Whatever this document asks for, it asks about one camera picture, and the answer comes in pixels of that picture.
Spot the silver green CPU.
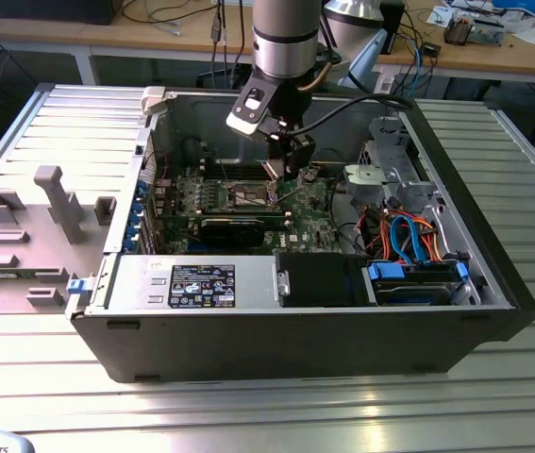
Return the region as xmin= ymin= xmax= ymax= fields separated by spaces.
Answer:
xmin=261 ymin=158 xmax=288 ymax=183

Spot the CPU socket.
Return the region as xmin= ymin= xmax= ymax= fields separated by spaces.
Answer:
xmin=226 ymin=180 xmax=281 ymax=210

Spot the CPU cooler heatsink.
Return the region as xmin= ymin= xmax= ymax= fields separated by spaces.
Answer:
xmin=443 ymin=12 xmax=475 ymax=47

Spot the silver drive cage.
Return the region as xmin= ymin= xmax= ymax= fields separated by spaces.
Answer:
xmin=343 ymin=115 xmax=445 ymax=213

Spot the green motherboard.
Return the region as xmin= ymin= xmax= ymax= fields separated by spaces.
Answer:
xmin=153 ymin=162 xmax=343 ymax=259

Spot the tall black box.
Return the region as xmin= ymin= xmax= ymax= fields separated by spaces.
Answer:
xmin=378 ymin=0 xmax=407 ymax=57

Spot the black graphics card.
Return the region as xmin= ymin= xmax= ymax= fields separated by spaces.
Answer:
xmin=159 ymin=210 xmax=292 ymax=247

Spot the grey case release latch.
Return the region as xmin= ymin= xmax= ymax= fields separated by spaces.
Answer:
xmin=140 ymin=86 xmax=171 ymax=118

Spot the black plastic shroud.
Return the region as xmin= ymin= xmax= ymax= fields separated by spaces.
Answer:
xmin=275 ymin=252 xmax=368 ymax=309

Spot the wooden desk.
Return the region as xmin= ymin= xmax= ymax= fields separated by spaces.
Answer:
xmin=0 ymin=0 xmax=254 ymax=87
xmin=375 ymin=0 xmax=535 ymax=89

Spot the grey metal device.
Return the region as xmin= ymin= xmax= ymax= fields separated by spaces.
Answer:
xmin=472 ymin=16 xmax=507 ymax=46

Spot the hard disk with blue carrier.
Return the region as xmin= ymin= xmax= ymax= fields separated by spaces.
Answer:
xmin=360 ymin=260 xmax=469 ymax=307

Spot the black PC case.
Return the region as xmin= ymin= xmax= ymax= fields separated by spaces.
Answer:
xmin=63 ymin=84 xmax=535 ymax=386

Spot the silver power supply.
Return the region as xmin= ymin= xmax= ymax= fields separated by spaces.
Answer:
xmin=83 ymin=254 xmax=281 ymax=316

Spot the blue box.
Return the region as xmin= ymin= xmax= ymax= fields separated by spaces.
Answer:
xmin=492 ymin=0 xmax=535 ymax=16

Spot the grey parts rack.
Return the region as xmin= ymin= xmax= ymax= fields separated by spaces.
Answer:
xmin=0 ymin=164 xmax=118 ymax=316

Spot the black computer box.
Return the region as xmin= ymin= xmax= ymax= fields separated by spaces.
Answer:
xmin=0 ymin=0 xmax=118 ymax=25

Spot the blue case latch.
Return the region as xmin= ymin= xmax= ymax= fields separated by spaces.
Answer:
xmin=65 ymin=277 xmax=94 ymax=297

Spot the brown braided cable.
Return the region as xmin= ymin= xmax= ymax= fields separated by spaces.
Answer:
xmin=297 ymin=60 xmax=333 ymax=94

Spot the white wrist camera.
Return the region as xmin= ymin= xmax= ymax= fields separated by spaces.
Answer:
xmin=225 ymin=83 xmax=278 ymax=138

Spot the black camera cable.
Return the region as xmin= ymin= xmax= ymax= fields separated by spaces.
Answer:
xmin=290 ymin=92 xmax=414 ymax=138

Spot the red orange wire bundle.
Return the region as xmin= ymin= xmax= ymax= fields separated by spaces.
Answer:
xmin=359 ymin=206 xmax=393 ymax=259

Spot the blue SATA cable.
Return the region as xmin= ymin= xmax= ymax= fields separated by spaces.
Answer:
xmin=388 ymin=210 xmax=427 ymax=265

